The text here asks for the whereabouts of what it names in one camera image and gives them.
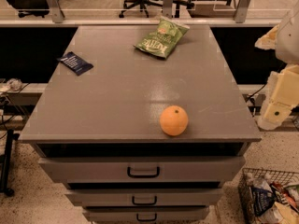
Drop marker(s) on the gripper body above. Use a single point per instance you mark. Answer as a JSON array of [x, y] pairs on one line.
[[288, 41]]

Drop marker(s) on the green jalapeno chip bag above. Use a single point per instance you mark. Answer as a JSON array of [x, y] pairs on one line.
[[164, 39]]

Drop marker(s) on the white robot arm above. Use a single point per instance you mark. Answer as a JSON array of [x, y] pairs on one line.
[[284, 38]]

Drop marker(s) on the orange fruit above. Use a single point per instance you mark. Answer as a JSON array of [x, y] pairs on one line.
[[174, 120]]

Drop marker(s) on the snack bags in basket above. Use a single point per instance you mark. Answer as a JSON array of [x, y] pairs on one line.
[[273, 203]]

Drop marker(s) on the grey drawer cabinet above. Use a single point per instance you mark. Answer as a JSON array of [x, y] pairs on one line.
[[114, 109]]

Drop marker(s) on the black office chair centre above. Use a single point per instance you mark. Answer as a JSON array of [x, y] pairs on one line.
[[169, 8]]

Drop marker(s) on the bottom grey drawer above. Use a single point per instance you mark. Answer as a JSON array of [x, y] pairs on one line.
[[145, 214]]

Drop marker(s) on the grey drawer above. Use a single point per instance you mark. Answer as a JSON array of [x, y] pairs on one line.
[[142, 169], [143, 197], [145, 214]]

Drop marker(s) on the dark blue snack packet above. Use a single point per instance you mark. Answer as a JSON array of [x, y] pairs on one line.
[[75, 63]]

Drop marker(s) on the top grey drawer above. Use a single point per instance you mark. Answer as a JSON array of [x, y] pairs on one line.
[[142, 169]]

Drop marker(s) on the middle grey drawer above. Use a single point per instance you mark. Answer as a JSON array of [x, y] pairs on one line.
[[143, 197]]

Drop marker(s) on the black stand left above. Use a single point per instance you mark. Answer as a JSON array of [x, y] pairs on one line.
[[5, 163]]

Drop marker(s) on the wire basket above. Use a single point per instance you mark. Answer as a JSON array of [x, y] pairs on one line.
[[245, 192]]

